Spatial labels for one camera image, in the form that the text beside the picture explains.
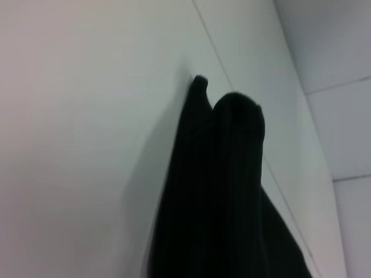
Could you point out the black shirt with FREE print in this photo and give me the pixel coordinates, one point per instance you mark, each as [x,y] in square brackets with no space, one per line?
[220,188]

